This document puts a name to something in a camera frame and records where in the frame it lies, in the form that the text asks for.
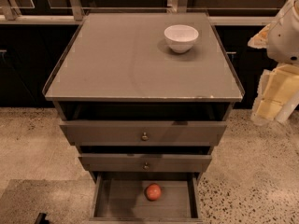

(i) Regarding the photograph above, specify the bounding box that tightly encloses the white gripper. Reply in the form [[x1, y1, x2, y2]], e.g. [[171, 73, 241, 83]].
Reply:
[[248, 0, 299, 64]]

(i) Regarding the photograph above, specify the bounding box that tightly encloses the red apple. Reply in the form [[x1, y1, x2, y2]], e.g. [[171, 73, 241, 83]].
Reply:
[[146, 184, 162, 201]]

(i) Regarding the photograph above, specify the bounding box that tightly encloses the grey drawer cabinet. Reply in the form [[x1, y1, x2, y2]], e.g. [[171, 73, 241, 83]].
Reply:
[[41, 12, 246, 224]]

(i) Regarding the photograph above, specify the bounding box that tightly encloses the brass top drawer knob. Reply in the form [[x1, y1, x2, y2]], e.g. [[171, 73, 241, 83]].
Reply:
[[141, 133, 149, 141]]

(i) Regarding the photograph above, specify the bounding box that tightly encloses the brass drawer knob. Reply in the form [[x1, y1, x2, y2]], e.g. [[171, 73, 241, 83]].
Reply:
[[143, 162, 150, 170], [141, 133, 149, 141]]

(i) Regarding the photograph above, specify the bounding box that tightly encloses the brass middle drawer knob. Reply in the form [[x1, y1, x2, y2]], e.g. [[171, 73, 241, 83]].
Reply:
[[143, 162, 150, 170]]

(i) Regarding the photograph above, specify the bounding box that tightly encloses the grey middle drawer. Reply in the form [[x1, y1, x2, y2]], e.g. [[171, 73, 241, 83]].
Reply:
[[78, 154, 212, 173]]

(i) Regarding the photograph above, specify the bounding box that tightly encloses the grey drawer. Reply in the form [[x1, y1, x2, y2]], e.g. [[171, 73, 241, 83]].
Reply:
[[60, 120, 226, 147], [78, 154, 212, 173], [89, 172, 204, 224]]

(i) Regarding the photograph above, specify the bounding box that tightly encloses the grey top drawer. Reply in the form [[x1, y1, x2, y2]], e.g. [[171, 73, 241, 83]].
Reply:
[[60, 120, 226, 147]]

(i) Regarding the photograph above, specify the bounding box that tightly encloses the grey bottom drawer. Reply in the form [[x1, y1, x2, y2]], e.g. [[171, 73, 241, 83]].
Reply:
[[89, 172, 204, 224]]

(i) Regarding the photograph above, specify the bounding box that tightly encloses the white ceramic bowl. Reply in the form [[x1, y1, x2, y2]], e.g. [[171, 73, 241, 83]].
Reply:
[[164, 24, 199, 53]]

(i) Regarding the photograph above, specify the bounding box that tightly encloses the black object on floor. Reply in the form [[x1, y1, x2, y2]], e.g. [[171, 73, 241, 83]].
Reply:
[[35, 213, 50, 224]]

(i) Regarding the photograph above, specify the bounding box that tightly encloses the metal railing frame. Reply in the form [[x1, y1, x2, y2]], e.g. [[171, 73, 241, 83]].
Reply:
[[0, 0, 287, 25]]

